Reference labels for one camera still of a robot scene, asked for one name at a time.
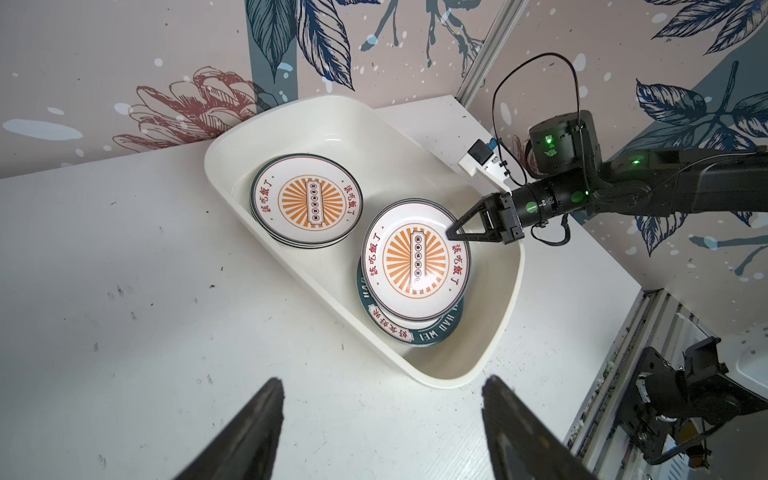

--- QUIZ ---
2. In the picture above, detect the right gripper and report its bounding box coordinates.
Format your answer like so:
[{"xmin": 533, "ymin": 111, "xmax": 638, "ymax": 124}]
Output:
[{"xmin": 446, "ymin": 176, "xmax": 590, "ymax": 243}]

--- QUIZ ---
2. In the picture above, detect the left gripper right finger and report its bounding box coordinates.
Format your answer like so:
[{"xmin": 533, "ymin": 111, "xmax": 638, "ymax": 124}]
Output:
[{"xmin": 482, "ymin": 375, "xmax": 594, "ymax": 479}]

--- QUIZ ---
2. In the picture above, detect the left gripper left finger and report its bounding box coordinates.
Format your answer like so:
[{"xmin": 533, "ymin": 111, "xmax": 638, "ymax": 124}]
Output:
[{"xmin": 177, "ymin": 378, "xmax": 285, "ymax": 480}]

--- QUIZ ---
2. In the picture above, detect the orange sunburst plate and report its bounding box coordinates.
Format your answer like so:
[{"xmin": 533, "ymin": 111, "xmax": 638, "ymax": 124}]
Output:
[
  {"xmin": 250, "ymin": 154, "xmax": 364, "ymax": 217},
  {"xmin": 250, "ymin": 199, "xmax": 361, "ymax": 248},
  {"xmin": 360, "ymin": 198, "xmax": 472, "ymax": 322}
]

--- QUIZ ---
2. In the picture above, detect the white flower plate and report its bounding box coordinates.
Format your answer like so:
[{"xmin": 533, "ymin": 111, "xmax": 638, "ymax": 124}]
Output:
[{"xmin": 366, "ymin": 302, "xmax": 426, "ymax": 330}]

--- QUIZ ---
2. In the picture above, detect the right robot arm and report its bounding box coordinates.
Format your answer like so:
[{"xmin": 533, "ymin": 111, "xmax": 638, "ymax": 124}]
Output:
[{"xmin": 446, "ymin": 110, "xmax": 767, "ymax": 244}]

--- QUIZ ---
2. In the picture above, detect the white plastic bin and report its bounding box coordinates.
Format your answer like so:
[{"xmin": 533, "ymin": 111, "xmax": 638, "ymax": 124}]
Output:
[{"xmin": 204, "ymin": 95, "xmax": 525, "ymax": 389}]

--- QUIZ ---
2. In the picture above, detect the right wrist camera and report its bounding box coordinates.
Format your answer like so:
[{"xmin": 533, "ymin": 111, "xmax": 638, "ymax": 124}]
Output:
[{"xmin": 458, "ymin": 138, "xmax": 512, "ymax": 193}]

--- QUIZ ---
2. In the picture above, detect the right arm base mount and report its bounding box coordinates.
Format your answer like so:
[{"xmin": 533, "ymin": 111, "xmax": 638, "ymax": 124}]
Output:
[{"xmin": 614, "ymin": 336, "xmax": 767, "ymax": 466}]

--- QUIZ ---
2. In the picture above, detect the black thin cable right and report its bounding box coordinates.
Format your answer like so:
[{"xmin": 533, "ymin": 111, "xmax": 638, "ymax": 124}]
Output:
[{"xmin": 490, "ymin": 52, "xmax": 592, "ymax": 247}]

